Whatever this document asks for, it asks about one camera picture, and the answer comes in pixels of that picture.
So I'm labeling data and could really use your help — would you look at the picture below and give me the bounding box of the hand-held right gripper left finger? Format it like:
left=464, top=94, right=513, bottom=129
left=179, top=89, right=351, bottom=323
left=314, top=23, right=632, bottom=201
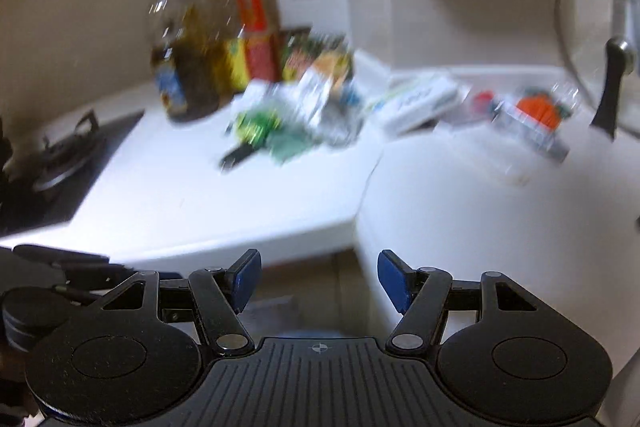
left=87, top=249, right=262, bottom=355

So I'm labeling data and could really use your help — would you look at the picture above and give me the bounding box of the glass pot lid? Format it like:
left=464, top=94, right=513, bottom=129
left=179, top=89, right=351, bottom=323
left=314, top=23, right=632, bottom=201
left=556, top=0, right=640, bottom=144

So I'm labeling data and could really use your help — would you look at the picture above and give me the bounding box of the large sauce jar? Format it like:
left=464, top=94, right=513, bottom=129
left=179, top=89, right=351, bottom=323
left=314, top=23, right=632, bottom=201
left=279, top=31, right=321, bottom=84

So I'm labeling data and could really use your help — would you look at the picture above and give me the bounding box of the dark sauce bottle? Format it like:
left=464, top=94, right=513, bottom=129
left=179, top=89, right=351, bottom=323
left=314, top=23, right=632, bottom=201
left=147, top=0, right=193, bottom=120

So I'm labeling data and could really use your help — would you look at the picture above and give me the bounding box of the silver foil packet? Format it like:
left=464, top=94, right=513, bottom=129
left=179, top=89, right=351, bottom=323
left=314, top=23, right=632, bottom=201
left=297, top=71, right=363, bottom=145

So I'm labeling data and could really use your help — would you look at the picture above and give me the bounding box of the clear cooking oil bottle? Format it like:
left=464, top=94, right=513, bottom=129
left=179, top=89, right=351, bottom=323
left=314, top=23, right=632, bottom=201
left=175, top=0, right=223, bottom=124

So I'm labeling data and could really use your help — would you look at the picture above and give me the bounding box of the green plastic bag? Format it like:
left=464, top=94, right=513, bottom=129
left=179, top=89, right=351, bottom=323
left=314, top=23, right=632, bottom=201
left=227, top=106, right=323, bottom=164

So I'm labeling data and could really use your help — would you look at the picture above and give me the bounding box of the orange mesh scrubber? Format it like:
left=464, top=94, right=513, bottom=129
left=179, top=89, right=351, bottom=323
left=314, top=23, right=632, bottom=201
left=516, top=94, right=560, bottom=131

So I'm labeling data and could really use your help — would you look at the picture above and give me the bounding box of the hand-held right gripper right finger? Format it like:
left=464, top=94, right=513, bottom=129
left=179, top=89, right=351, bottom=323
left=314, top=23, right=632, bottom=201
left=377, top=249, right=551, bottom=355

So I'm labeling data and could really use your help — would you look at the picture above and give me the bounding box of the black gas stove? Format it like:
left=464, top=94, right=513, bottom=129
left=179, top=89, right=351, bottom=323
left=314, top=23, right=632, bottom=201
left=0, top=109, right=147, bottom=239

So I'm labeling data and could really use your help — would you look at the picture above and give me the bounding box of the crushed clear plastic bottle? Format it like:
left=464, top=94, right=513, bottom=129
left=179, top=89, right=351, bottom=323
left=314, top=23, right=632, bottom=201
left=492, top=81, right=585, bottom=166

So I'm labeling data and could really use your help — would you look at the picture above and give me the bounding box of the oil bottle with red handle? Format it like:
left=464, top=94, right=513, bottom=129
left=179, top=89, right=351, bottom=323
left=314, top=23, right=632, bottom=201
left=220, top=0, right=282, bottom=94

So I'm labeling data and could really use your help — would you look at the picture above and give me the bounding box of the small sauce jar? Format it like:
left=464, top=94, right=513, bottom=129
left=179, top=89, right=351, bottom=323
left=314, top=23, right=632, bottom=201
left=312, top=36, right=353, bottom=80

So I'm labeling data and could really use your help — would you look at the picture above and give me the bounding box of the white medicine box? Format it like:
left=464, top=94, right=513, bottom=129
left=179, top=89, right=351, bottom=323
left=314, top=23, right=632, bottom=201
left=369, top=76, right=460, bottom=135

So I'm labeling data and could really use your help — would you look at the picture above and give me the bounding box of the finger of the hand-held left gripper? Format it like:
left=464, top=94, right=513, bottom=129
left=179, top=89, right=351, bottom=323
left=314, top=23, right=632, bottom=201
left=55, top=263, right=183, bottom=295
left=14, top=244, right=111, bottom=267

